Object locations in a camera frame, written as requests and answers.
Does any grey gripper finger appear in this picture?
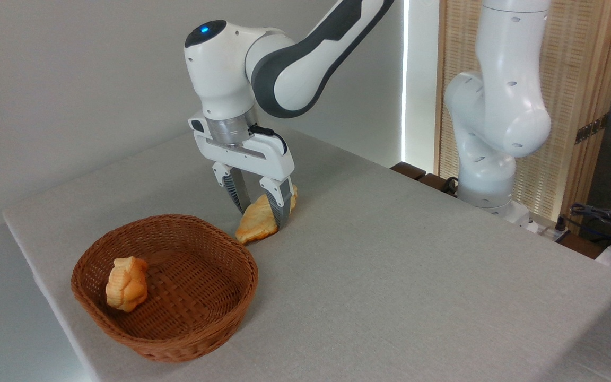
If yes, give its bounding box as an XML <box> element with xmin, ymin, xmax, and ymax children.
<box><xmin>259</xmin><ymin>177</ymin><xmax>295</xmax><ymax>229</ymax></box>
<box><xmin>212</xmin><ymin>162</ymin><xmax>252</xmax><ymax>215</ymax></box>

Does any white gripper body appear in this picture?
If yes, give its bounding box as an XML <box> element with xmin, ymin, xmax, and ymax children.
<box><xmin>188</xmin><ymin>110</ymin><xmax>296</xmax><ymax>181</ymax></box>

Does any brown wicker basket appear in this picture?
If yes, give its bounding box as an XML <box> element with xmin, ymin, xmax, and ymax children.
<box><xmin>71</xmin><ymin>214</ymin><xmax>259</xmax><ymax>363</ymax></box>

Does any small lumpy golden bread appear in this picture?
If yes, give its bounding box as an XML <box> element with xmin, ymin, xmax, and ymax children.
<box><xmin>106</xmin><ymin>256</ymin><xmax>149</xmax><ymax>313</ymax></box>

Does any grey tablecloth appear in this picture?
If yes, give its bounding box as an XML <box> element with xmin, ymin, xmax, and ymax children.
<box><xmin>2</xmin><ymin>129</ymin><xmax>611</xmax><ymax>382</ymax></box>

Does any white power strip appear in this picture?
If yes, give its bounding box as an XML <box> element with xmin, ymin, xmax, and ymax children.
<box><xmin>523</xmin><ymin>215</ymin><xmax>572</xmax><ymax>243</ymax></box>

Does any metal screen hinge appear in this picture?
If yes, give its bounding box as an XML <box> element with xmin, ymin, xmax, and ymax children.
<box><xmin>575</xmin><ymin>112</ymin><xmax>610</xmax><ymax>145</ymax></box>

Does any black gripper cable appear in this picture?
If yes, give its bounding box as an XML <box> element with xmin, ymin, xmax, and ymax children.
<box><xmin>248</xmin><ymin>123</ymin><xmax>289</xmax><ymax>156</ymax></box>

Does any black cable bundle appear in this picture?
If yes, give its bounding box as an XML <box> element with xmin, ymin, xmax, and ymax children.
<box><xmin>568</xmin><ymin>197</ymin><xmax>611</xmax><ymax>251</ymax></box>

